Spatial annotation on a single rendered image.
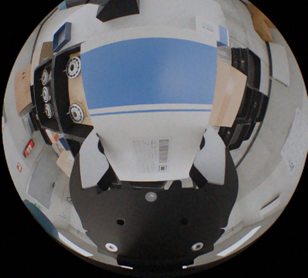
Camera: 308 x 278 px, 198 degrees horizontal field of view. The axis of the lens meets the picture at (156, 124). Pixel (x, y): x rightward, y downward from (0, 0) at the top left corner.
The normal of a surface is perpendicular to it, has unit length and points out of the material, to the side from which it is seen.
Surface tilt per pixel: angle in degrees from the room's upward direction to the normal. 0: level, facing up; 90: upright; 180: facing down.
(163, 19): 0
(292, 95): 90
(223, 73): 0
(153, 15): 0
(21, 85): 80
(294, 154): 90
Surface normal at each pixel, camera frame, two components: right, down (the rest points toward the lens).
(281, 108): -1.00, 0.04
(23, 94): 0.99, 0.05
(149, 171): 0.04, 0.53
